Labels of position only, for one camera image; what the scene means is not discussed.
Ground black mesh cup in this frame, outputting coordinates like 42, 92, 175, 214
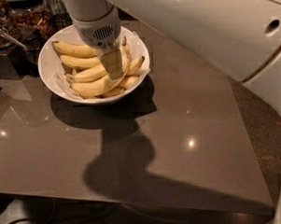
52, 13, 72, 32

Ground bottom small yellow banana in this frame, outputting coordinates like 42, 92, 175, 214
102, 87, 124, 98

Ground small yellow banana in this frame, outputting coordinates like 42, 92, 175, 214
127, 56, 145, 77
102, 87, 124, 98

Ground large front yellow banana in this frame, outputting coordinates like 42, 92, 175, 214
70, 45, 131, 99

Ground white paper liner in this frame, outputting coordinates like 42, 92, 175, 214
49, 29, 150, 105

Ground top yellow banana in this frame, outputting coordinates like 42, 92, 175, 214
51, 41, 96, 59

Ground right small yellow banana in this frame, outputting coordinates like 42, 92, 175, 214
127, 56, 145, 77

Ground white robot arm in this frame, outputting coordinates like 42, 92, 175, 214
63, 0, 281, 116

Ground lower right yellow banana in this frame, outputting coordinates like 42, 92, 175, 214
118, 76, 139, 90

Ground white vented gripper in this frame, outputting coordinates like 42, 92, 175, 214
73, 7, 123, 79

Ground white ceramic bowl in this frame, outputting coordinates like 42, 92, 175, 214
35, 21, 153, 108

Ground metal scoop spoon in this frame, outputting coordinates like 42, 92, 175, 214
0, 28, 27, 50

